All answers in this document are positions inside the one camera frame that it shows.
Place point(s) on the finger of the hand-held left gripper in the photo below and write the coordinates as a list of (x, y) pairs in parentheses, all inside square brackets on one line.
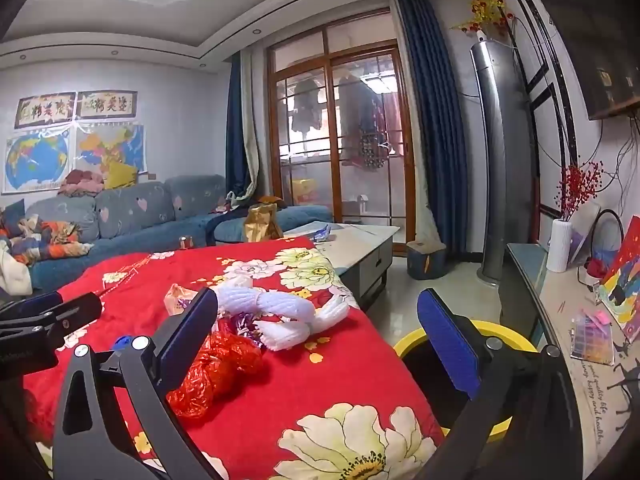
[(75, 314), (45, 302)]

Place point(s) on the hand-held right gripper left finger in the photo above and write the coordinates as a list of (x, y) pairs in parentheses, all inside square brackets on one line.
[(187, 340)]

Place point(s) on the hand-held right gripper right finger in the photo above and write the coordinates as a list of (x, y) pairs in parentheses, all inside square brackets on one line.
[(447, 345)]

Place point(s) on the black trash bin yellow rim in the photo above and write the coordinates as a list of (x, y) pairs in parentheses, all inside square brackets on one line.
[(407, 342)]

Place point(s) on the clear orange printed wrapper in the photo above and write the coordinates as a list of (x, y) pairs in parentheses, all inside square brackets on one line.
[(181, 300)]

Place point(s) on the red plastic bag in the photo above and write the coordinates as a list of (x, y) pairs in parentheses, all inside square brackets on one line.
[(220, 370)]

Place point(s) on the small blue plastic object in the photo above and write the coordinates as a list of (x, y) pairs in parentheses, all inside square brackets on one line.
[(122, 343)]

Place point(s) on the purple foil wrapper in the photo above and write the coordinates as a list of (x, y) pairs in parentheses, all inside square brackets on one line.
[(242, 325)]

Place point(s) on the cream cloth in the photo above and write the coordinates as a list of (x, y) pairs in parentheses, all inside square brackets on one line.
[(12, 272)]

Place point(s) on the colourful patterned quilt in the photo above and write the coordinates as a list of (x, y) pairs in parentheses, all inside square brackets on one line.
[(45, 240)]

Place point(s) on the blue storage stool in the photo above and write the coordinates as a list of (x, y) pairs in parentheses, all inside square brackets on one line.
[(425, 260)]

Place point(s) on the dark blue cushion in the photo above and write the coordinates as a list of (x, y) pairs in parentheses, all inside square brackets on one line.
[(12, 215)]

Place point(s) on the red can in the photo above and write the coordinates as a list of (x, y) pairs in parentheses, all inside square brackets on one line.
[(185, 242)]

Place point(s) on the blue grey heart-print sofa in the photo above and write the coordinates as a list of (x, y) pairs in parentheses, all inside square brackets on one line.
[(130, 210)]

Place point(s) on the pile of pink clothes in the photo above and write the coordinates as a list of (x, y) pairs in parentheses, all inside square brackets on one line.
[(80, 182)]

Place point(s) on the grey white coffee table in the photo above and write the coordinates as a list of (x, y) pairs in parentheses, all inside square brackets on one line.
[(360, 255)]

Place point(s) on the beige curtain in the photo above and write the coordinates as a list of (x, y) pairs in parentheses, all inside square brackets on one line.
[(252, 125), (427, 220)]

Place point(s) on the red floral blanket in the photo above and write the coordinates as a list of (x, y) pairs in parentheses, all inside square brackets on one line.
[(325, 380)]

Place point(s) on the dark blue garment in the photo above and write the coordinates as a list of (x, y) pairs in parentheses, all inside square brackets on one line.
[(227, 213)]

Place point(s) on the gold paper bag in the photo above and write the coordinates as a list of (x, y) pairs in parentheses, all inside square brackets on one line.
[(261, 222)]

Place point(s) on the world map poster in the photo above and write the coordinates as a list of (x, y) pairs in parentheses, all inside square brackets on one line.
[(35, 160)]

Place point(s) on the yellow pillow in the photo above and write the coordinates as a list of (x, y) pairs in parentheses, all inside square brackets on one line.
[(120, 176)]

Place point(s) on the clear bead organizer box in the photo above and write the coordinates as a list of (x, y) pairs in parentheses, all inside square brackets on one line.
[(592, 337)]

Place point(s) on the white ribbed vase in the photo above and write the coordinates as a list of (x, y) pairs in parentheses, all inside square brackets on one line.
[(560, 247)]

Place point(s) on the small white stool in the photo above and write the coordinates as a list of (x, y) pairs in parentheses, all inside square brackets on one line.
[(363, 205)]

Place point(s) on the small red fabric object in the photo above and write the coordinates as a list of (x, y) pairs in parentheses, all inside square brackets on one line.
[(596, 267)]

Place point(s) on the colourful country map poster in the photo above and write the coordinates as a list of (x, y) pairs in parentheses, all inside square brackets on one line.
[(110, 147)]

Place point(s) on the blue white plastic packet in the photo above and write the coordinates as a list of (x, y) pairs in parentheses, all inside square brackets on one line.
[(321, 233)]

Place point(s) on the white vase red flowers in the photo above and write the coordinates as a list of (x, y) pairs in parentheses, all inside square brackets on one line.
[(585, 235)]

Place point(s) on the colourful canvas painting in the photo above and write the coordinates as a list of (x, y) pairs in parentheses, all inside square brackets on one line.
[(625, 285)]

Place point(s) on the yellow cardboard box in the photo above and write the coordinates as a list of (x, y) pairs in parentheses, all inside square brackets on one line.
[(305, 191)]

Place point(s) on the silver tower air conditioner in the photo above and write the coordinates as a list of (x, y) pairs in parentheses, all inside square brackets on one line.
[(497, 160)]

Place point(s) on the framed calligraphy picture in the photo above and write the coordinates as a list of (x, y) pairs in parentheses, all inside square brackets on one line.
[(107, 105), (45, 110)]

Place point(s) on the red berry branches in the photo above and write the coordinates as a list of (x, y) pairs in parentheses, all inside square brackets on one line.
[(577, 187)]

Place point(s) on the hanging patterned garment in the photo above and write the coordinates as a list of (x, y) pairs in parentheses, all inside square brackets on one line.
[(372, 150)]

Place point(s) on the blue curtain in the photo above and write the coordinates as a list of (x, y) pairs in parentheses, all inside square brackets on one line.
[(435, 125), (235, 135)]

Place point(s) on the hanging grey coat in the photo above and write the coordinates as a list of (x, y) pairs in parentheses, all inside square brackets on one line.
[(356, 110)]

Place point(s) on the wooden sliding glass door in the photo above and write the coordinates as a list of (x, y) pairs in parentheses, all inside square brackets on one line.
[(327, 110)]

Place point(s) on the hanging dark coat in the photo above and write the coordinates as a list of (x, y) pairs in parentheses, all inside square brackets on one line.
[(307, 105)]

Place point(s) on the yellow red artificial flowers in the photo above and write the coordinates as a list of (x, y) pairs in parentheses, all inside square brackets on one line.
[(482, 12)]

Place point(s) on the wall-mounted television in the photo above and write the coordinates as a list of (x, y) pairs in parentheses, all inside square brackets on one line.
[(590, 30)]

